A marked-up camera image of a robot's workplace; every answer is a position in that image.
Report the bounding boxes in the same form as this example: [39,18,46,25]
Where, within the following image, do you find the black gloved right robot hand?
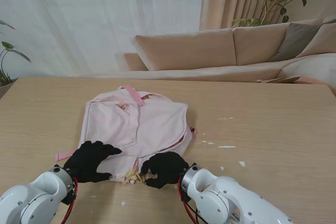
[140,152,190,190]

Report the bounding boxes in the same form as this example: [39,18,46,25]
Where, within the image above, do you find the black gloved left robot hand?
[62,141,123,184]

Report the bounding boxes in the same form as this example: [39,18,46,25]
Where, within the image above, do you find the yellow tassel zipper charm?
[122,167,148,186]

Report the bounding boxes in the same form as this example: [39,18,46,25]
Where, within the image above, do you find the pale pink backpack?
[54,84,197,184]

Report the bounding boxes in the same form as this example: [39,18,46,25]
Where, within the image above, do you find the beige sofa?
[114,16,336,88]

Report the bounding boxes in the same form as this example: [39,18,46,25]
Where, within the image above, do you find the broad leaf green plant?
[0,19,32,87]

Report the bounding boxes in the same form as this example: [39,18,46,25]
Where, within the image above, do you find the flat wooden tray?
[253,75,301,84]

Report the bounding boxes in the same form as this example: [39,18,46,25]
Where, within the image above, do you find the white sheer curtain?
[0,0,205,78]

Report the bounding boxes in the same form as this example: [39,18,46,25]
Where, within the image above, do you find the white sofa cushion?
[278,52,336,88]

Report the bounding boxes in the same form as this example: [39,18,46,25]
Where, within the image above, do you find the beige pleated curtain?
[198,0,289,31]

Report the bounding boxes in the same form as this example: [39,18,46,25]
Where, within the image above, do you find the grey brown sofa cushion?
[269,22,325,62]

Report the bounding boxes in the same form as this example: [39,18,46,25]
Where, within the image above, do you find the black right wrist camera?
[180,189,192,204]

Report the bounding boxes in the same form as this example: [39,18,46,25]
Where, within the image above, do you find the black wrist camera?
[180,189,192,204]
[61,187,77,206]

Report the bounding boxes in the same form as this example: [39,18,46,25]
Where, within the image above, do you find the left arm red cable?
[61,176,79,224]

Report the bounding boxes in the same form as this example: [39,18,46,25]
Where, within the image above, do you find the arm red cable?
[61,176,79,224]
[178,179,200,224]

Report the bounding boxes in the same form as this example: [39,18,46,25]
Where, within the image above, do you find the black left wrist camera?
[61,187,77,206]

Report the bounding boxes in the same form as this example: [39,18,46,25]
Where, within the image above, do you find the right arm red cable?
[178,179,200,224]

